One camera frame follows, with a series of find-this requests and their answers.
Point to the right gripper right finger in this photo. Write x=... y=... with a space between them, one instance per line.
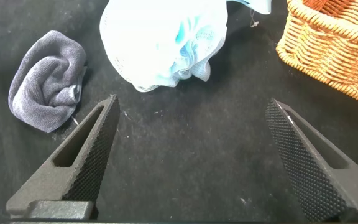
x=322 y=180

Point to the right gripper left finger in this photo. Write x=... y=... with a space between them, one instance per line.
x=82 y=168

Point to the grey cloth towel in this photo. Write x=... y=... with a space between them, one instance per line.
x=45 y=84

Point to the light blue bath loofah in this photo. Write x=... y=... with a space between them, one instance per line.
x=154 y=40

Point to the woven wicker basket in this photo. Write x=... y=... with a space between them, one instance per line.
x=331 y=46

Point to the black tablecloth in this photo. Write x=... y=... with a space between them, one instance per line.
x=182 y=149

